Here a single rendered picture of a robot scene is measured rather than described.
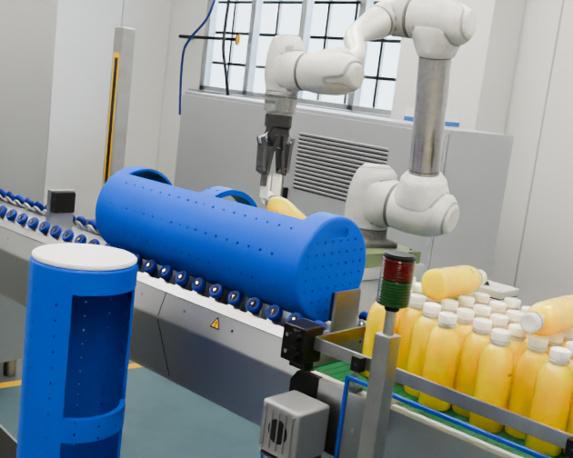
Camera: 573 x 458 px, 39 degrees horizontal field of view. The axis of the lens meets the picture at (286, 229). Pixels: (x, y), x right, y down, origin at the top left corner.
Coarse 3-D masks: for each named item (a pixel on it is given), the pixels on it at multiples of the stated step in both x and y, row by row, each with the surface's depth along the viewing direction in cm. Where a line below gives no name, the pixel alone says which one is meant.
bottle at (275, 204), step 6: (270, 198) 226; (276, 198) 224; (282, 198) 224; (270, 204) 223; (276, 204) 222; (282, 204) 221; (288, 204) 222; (270, 210) 223; (276, 210) 221; (282, 210) 221; (288, 210) 220; (294, 210) 220; (294, 216) 219; (300, 216) 219; (306, 216) 220
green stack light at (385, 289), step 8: (384, 280) 155; (384, 288) 155; (392, 288) 154; (400, 288) 154; (408, 288) 155; (384, 296) 155; (392, 296) 154; (400, 296) 154; (408, 296) 155; (384, 304) 155; (392, 304) 154; (400, 304) 155; (408, 304) 156
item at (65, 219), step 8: (48, 192) 295; (56, 192) 295; (64, 192) 297; (72, 192) 299; (48, 200) 295; (56, 200) 294; (64, 200) 297; (72, 200) 299; (48, 208) 295; (56, 208) 295; (64, 208) 297; (72, 208) 300; (48, 216) 296; (56, 216) 298; (64, 216) 300; (72, 216) 302; (56, 224) 298; (64, 224) 300; (72, 224) 303
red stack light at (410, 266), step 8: (384, 256) 156; (384, 264) 155; (392, 264) 153; (400, 264) 153; (408, 264) 153; (384, 272) 155; (392, 272) 154; (400, 272) 153; (408, 272) 154; (392, 280) 154; (400, 280) 153; (408, 280) 154
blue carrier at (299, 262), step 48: (144, 192) 248; (192, 192) 238; (240, 192) 240; (144, 240) 245; (192, 240) 229; (240, 240) 217; (288, 240) 207; (336, 240) 212; (240, 288) 222; (288, 288) 206; (336, 288) 216
